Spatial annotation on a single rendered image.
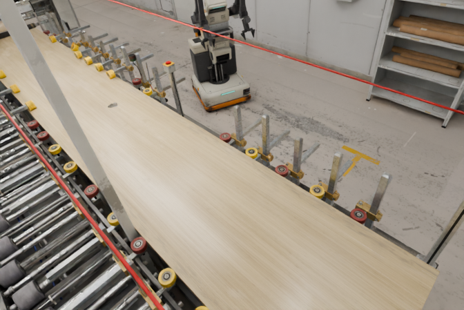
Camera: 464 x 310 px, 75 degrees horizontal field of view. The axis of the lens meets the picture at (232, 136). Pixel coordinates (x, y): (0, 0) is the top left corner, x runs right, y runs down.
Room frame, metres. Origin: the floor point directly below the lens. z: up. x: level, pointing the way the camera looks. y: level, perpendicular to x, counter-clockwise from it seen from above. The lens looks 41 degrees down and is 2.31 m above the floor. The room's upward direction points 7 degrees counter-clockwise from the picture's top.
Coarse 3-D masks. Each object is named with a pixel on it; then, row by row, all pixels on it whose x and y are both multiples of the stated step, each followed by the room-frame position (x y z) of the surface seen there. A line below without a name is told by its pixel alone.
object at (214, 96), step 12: (204, 84) 3.44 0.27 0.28; (216, 84) 3.40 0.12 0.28; (228, 84) 3.37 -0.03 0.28; (240, 84) 3.34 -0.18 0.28; (204, 96) 3.18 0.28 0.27; (216, 96) 3.18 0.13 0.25; (228, 96) 3.22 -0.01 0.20; (240, 96) 3.27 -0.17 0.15; (204, 108) 3.19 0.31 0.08; (216, 108) 3.17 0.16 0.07
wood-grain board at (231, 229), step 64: (0, 64) 3.35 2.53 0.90; (64, 64) 3.15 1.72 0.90; (64, 128) 1.96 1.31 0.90; (128, 128) 1.86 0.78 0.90; (192, 128) 1.77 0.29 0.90; (128, 192) 1.23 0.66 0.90; (192, 192) 1.17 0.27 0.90; (256, 192) 1.12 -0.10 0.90; (192, 256) 0.77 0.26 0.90; (256, 256) 0.73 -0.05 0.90; (320, 256) 0.69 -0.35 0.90; (384, 256) 0.66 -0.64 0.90
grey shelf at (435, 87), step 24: (408, 0) 2.95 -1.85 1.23; (432, 0) 2.82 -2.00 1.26; (456, 0) 2.75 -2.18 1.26; (384, 48) 3.18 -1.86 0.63; (408, 48) 3.22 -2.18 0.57; (432, 48) 3.04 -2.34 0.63; (456, 48) 2.55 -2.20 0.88; (384, 72) 3.32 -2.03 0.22; (408, 72) 2.80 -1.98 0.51; (432, 72) 2.74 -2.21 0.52; (384, 96) 2.93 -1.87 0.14; (432, 96) 2.82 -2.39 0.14; (456, 96) 2.42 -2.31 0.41
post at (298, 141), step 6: (300, 138) 1.29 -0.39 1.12; (294, 144) 1.30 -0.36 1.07; (300, 144) 1.29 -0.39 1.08; (294, 150) 1.30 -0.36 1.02; (300, 150) 1.29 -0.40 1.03; (294, 156) 1.30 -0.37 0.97; (300, 156) 1.29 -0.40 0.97; (294, 162) 1.30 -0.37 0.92; (300, 162) 1.30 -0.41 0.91; (294, 168) 1.29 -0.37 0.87; (294, 180) 1.29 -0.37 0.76
